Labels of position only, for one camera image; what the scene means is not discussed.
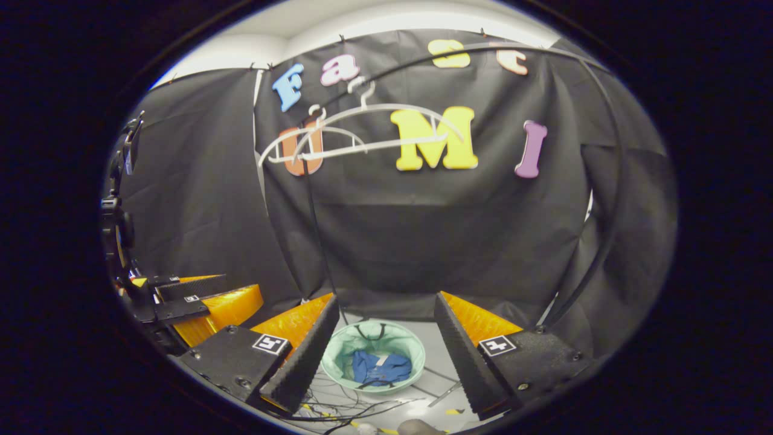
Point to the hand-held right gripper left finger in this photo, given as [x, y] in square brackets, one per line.
[308, 362]

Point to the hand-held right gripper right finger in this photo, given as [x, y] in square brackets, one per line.
[462, 356]

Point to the mint green laundry hamper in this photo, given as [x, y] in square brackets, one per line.
[338, 362]

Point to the white plastic hanger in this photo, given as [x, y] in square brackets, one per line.
[329, 128]
[386, 107]

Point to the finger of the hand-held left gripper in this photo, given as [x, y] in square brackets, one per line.
[181, 309]
[193, 285]

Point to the black clothes rack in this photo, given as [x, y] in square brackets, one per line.
[618, 181]

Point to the black backdrop cloth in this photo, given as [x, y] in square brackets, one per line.
[453, 229]

